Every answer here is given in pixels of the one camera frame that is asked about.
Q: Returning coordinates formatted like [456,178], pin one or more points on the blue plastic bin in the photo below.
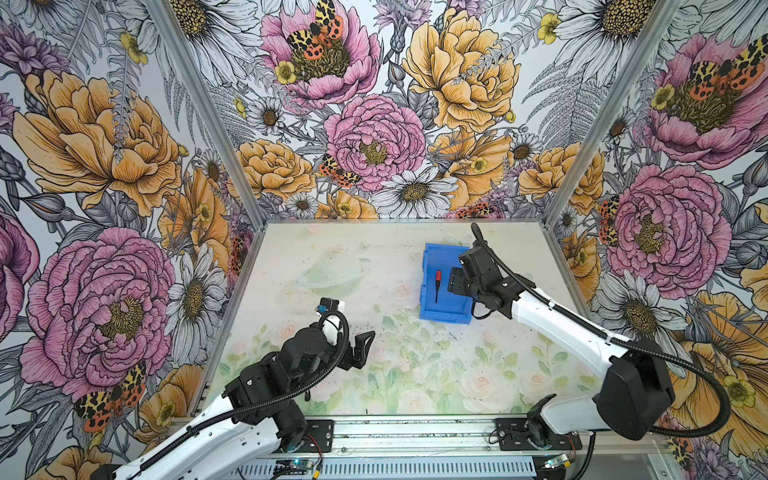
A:
[451,308]

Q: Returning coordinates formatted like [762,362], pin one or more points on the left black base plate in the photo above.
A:
[317,437]

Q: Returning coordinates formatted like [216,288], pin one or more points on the small board right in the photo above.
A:
[556,462]

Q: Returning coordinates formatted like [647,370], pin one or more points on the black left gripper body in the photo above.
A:
[341,359]

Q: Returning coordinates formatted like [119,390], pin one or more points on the red handled screwdriver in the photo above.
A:
[437,285]

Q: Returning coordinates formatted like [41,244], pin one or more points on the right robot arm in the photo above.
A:
[634,387]

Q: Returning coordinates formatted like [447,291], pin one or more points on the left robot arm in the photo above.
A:
[256,414]

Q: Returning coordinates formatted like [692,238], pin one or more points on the green circuit board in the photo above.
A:
[297,466]

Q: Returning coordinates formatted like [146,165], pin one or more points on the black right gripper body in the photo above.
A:
[463,286]

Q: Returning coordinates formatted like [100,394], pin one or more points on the white slotted cable duct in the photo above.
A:
[514,467]

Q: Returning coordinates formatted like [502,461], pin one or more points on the aluminium mounting rail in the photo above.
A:
[359,437]

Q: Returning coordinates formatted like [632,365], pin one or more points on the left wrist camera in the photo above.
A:
[328,305]

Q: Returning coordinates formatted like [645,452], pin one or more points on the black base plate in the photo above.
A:
[521,434]
[317,437]

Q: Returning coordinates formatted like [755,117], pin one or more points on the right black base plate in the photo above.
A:
[521,434]

